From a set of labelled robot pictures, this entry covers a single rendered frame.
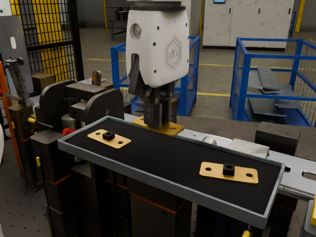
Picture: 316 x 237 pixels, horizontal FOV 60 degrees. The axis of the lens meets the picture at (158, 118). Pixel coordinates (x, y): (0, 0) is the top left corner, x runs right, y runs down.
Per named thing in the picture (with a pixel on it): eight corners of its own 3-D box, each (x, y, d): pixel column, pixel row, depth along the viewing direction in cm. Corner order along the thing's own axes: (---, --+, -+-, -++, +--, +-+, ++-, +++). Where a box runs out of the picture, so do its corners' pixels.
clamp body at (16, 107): (50, 185, 113) (34, 105, 99) (28, 199, 106) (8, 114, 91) (39, 180, 116) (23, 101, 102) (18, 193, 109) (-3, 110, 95)
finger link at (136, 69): (123, 81, 35) (143, 104, 39) (152, 35, 37) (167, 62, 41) (117, 79, 35) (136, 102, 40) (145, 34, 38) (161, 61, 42)
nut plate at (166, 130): (185, 128, 44) (186, 121, 43) (172, 137, 41) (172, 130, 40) (145, 115, 48) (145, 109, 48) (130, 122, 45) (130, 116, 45)
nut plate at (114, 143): (132, 141, 51) (132, 136, 50) (118, 150, 48) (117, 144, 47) (101, 130, 55) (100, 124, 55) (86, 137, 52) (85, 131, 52)
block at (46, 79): (63, 139, 149) (53, 75, 135) (51, 145, 143) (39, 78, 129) (53, 136, 153) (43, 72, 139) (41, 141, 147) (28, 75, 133)
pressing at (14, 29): (34, 90, 131) (19, 15, 117) (11, 97, 122) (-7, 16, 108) (33, 90, 131) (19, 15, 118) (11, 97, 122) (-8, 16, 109)
